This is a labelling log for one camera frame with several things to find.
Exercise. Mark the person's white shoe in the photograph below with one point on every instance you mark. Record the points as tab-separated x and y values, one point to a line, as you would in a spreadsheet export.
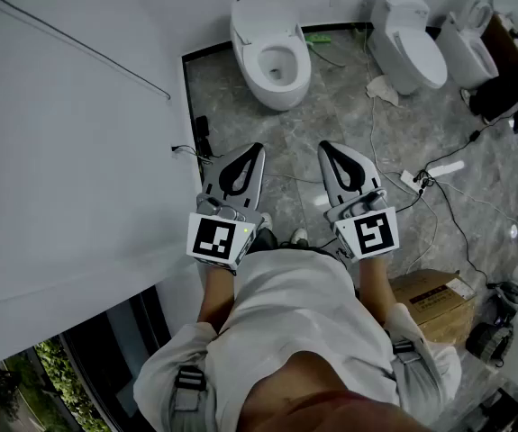
299	236
266	221

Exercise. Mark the crumpled white cloth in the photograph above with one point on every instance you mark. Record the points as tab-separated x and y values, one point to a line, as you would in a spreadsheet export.
380	87

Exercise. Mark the person's right forearm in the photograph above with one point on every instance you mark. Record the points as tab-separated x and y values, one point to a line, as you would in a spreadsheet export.
373	290

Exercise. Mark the brown cabinet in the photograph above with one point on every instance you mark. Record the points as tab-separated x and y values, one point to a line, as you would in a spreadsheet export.
504	47

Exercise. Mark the dark framed glass window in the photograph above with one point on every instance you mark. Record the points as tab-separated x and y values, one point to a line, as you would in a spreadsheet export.
83	376

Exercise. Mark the black box device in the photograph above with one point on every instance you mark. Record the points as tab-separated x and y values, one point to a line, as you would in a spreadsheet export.
203	135

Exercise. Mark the person's dark jeans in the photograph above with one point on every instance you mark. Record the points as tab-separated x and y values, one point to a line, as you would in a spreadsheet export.
263	241

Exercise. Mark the white toilet with square tank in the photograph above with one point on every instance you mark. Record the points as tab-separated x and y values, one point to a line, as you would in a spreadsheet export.
407	47

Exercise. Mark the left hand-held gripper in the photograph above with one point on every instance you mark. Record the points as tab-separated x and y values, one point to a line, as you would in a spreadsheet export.
213	239

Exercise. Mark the person's white shirt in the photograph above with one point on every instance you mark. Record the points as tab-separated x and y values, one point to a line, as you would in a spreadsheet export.
294	304

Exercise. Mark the white toilet with raised lid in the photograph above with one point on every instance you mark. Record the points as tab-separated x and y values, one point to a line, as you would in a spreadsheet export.
466	56

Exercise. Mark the person's chin and neck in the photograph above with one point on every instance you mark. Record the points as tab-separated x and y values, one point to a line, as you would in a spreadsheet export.
330	385

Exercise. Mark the white power strip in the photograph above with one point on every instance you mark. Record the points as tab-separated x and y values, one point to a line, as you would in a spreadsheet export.
409	179

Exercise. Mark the person's left white shoe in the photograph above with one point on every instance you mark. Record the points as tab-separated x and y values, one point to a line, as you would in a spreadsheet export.
266	221

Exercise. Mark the white toilet bowl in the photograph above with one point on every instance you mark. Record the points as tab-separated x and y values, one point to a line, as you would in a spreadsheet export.
281	99

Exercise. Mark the brown cardboard box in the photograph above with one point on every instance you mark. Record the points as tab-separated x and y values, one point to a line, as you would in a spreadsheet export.
434	295

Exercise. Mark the black power adapter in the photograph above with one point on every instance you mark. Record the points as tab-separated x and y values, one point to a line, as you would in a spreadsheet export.
475	136

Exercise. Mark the person's left forearm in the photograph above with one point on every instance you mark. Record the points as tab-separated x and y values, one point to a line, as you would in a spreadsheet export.
218	295

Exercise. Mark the white toilet lid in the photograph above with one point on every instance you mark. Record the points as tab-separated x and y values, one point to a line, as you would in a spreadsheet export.
263	11

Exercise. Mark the grey wheeled device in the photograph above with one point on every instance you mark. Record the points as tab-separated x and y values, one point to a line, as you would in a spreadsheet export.
488	340

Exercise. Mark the person's right white shoe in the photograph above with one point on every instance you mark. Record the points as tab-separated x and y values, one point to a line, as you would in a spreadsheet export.
299	236

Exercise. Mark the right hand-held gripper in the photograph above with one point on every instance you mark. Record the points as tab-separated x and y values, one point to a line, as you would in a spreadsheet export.
371	232

